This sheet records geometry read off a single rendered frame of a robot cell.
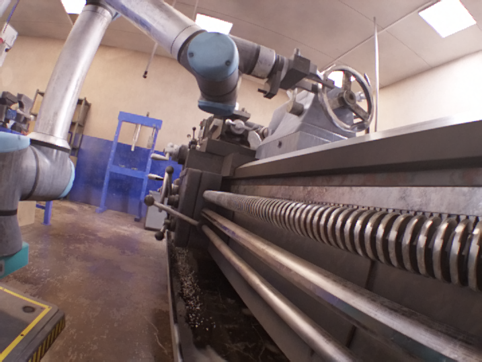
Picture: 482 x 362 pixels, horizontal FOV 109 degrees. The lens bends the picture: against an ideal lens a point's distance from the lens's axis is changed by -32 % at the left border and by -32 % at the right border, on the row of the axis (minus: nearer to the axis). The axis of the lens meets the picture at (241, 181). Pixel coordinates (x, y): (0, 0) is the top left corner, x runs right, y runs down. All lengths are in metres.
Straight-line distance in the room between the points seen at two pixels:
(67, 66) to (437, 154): 0.82
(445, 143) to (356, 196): 0.13
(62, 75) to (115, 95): 4.79
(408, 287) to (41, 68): 6.55
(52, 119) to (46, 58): 5.83
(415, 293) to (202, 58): 0.45
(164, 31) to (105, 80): 5.23
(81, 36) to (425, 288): 0.91
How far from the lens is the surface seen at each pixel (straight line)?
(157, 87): 5.51
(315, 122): 0.81
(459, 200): 0.24
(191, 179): 0.92
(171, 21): 0.55
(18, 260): 0.73
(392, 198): 0.28
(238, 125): 0.99
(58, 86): 0.79
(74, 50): 0.83
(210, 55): 0.47
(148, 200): 0.87
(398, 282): 0.29
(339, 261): 0.35
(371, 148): 0.32
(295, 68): 0.66
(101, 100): 5.60
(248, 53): 0.65
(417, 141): 0.28
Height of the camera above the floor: 0.72
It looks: 4 degrees up
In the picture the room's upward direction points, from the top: 11 degrees clockwise
